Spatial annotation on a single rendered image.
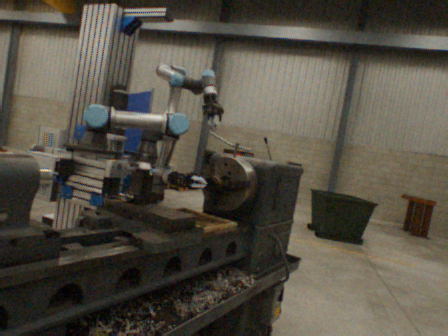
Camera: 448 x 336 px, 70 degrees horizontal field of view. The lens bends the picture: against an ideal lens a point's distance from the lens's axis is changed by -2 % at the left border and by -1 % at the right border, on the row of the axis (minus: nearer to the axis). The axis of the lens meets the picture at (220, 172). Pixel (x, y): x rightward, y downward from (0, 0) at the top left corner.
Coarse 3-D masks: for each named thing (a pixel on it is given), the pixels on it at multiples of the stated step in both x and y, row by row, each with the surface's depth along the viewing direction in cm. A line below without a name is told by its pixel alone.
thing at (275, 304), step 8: (280, 248) 198; (288, 272) 204; (280, 280) 209; (272, 288) 211; (280, 288) 220; (264, 296) 214; (272, 296) 211; (280, 296) 216; (264, 304) 213; (272, 304) 211; (280, 304) 224; (264, 312) 213; (272, 312) 212; (280, 312) 225; (264, 320) 213; (272, 320) 214
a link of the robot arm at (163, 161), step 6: (168, 138) 187; (174, 138) 187; (162, 144) 189; (168, 144) 187; (174, 144) 189; (162, 150) 188; (168, 150) 187; (162, 156) 187; (168, 156) 188; (162, 162) 187; (168, 162) 189
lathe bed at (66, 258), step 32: (64, 256) 98; (96, 256) 99; (128, 256) 109; (160, 256) 126; (192, 256) 144; (224, 256) 169; (0, 288) 77; (32, 288) 85; (64, 288) 104; (96, 288) 102; (128, 288) 115; (0, 320) 82; (32, 320) 86; (64, 320) 93
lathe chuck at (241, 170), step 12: (228, 156) 185; (228, 168) 184; (240, 168) 180; (240, 180) 180; (252, 180) 182; (204, 192) 192; (228, 192) 183; (240, 192) 179; (252, 192) 183; (216, 204) 187; (228, 204) 183; (240, 204) 179
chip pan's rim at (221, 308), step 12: (264, 276) 201; (276, 276) 198; (252, 288) 169; (264, 288) 185; (228, 300) 146; (240, 300) 160; (204, 312) 130; (216, 312) 141; (192, 324) 126; (204, 324) 134
